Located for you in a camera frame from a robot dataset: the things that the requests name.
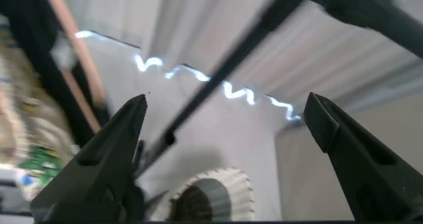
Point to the black clothes rack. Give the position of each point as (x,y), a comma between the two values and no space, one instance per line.
(231,62)

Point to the cream printed garment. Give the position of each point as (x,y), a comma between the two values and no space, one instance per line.
(39,134)

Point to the white curtain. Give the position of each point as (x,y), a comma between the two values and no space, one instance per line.
(314,59)

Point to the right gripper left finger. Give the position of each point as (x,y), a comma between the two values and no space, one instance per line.
(89,191)

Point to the black garment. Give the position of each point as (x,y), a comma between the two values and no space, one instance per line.
(29,19)

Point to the pink clothes hanger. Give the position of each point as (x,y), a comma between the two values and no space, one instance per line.
(76,42)

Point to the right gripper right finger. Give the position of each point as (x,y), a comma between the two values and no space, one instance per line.
(386,191)

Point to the white laundry basket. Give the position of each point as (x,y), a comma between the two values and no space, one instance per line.
(238,191)

